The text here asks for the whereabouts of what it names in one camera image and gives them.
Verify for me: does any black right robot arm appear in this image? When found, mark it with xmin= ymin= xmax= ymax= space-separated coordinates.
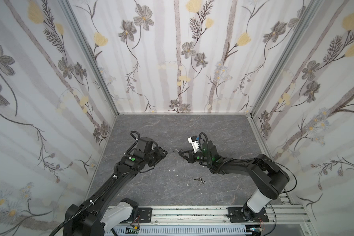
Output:
xmin=178 ymin=138 xmax=290 ymax=221

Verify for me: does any black corrugated cable hose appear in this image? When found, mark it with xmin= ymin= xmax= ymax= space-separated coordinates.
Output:
xmin=48 ymin=173 xmax=119 ymax=236

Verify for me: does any white slotted cable duct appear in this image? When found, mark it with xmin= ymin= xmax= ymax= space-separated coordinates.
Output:
xmin=114 ymin=225 xmax=252 ymax=236

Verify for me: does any dark key bunch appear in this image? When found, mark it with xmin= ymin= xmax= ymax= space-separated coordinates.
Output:
xmin=194 ymin=178 xmax=206 ymax=185

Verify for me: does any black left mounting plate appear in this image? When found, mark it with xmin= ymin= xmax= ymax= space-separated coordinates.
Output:
xmin=135 ymin=207 xmax=152 ymax=224

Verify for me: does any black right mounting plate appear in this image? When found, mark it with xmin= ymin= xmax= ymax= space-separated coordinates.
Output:
xmin=227 ymin=207 xmax=246 ymax=223

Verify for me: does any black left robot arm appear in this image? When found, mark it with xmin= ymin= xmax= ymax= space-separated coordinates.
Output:
xmin=51 ymin=137 xmax=168 ymax=236

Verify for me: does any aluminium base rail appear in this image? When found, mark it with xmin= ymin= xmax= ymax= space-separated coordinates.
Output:
xmin=133 ymin=205 xmax=311 ymax=226

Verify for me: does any black mounting plate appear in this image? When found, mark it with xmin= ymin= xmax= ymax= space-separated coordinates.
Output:
xmin=135 ymin=207 xmax=152 ymax=224
xmin=227 ymin=207 xmax=246 ymax=223

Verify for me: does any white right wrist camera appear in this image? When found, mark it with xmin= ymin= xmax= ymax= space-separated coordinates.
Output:
xmin=188 ymin=136 xmax=200 ymax=153

